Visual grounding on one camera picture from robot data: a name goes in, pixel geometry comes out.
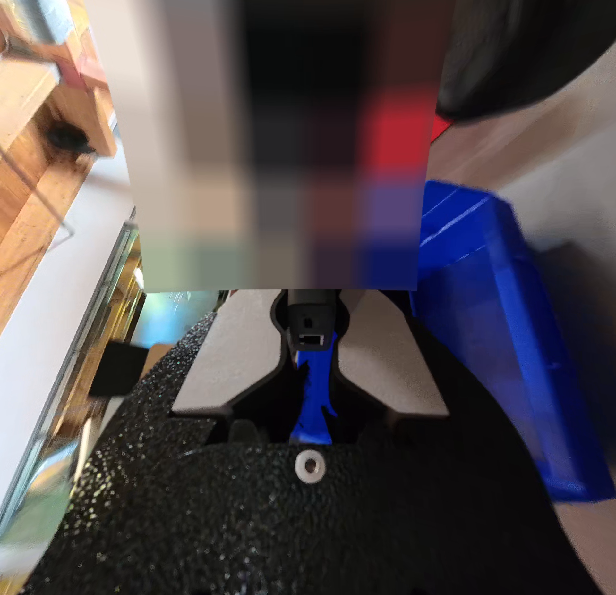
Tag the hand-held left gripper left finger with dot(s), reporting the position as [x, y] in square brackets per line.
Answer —
[231, 354]

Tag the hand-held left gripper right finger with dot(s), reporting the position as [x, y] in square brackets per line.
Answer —
[385, 359]

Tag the black network adapter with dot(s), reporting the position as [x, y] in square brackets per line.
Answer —
[310, 321]

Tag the blue plastic bin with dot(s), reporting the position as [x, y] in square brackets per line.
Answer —
[481, 316]

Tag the red plastic bin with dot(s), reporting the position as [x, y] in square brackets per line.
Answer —
[439, 129]

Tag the tan rounded board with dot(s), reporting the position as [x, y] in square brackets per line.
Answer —
[161, 352]

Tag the black square board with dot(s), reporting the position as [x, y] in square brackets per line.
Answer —
[118, 369]

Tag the wooden shelf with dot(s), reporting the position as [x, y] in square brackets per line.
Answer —
[29, 196]

